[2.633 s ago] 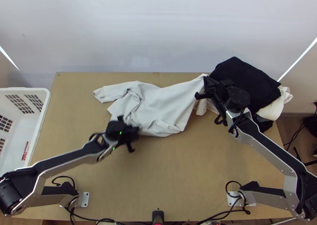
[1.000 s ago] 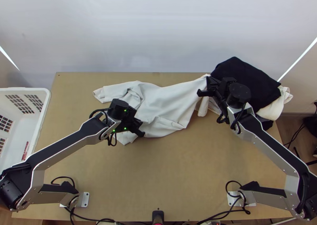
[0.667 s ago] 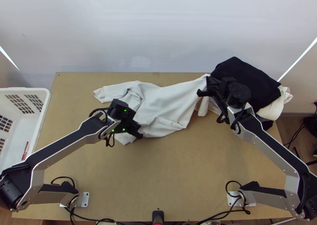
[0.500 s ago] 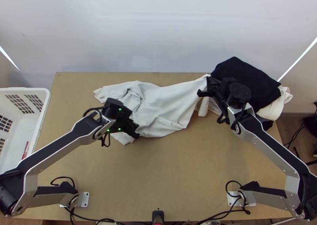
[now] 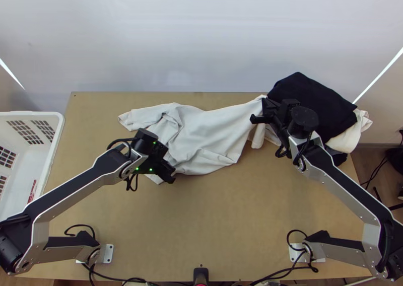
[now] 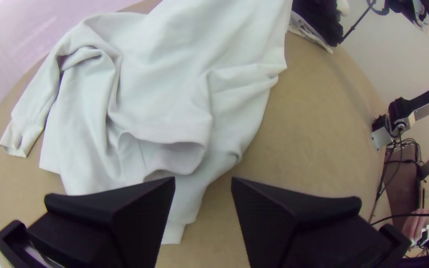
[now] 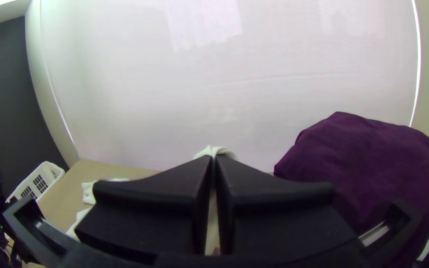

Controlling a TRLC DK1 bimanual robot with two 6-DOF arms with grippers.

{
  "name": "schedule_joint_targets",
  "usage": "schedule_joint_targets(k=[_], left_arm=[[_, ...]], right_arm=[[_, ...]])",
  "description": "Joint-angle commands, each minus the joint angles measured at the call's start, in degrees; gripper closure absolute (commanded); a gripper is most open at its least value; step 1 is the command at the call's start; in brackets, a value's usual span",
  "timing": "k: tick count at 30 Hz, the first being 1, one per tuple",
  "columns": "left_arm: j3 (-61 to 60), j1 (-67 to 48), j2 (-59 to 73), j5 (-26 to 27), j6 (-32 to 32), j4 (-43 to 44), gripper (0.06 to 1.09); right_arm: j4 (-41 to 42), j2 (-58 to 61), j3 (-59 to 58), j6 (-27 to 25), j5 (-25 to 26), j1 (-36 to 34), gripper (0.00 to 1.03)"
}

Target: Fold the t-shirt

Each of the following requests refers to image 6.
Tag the white t-shirt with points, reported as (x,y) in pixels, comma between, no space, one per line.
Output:
(162,93)

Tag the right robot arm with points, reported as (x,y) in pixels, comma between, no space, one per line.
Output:
(423,99)

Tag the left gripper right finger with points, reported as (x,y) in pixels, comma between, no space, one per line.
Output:
(292,234)

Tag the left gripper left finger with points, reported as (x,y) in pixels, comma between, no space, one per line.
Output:
(125,227)

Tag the pile of folded clothes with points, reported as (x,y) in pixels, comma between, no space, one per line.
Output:
(320,18)

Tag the person's hand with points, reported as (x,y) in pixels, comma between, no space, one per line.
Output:
(415,223)

